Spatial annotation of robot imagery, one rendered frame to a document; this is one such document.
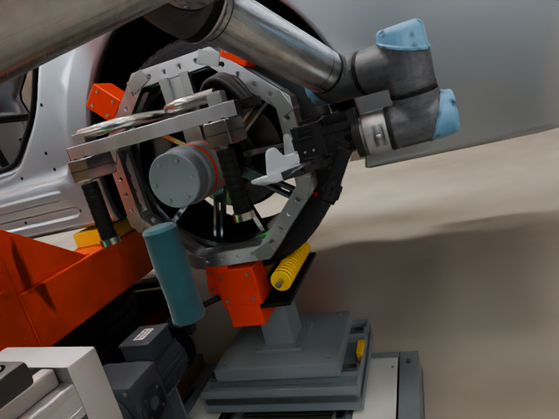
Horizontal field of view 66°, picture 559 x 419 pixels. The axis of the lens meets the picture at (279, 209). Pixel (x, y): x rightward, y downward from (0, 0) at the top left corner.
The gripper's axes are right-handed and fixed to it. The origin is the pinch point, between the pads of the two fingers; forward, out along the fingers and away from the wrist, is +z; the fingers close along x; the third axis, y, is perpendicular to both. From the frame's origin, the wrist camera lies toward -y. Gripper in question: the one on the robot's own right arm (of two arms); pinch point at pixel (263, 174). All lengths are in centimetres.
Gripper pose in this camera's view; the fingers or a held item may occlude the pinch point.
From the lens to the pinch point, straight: 82.5
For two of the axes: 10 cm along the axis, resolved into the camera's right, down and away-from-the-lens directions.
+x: -2.4, 3.7, -9.0
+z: -9.2, 2.1, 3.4
